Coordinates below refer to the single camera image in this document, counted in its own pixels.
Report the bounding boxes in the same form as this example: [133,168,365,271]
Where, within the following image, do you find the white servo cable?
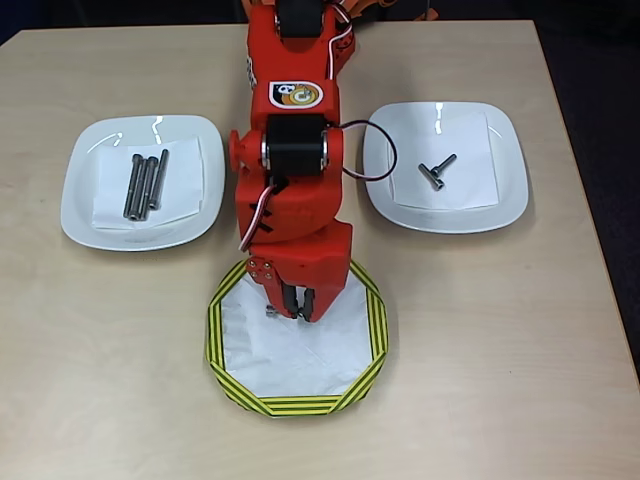
[237,183,279,252]

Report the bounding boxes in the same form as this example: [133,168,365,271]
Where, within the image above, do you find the white square plate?
[361,101,530,235]
[59,114,227,253]

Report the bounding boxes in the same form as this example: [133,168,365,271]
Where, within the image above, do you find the yellow green striped paper plate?
[203,257,391,419]

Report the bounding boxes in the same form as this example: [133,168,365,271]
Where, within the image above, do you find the black servo cable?
[341,118,397,182]

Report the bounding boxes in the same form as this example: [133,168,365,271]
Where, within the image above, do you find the white paper napkin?
[386,109,501,211]
[91,134,206,234]

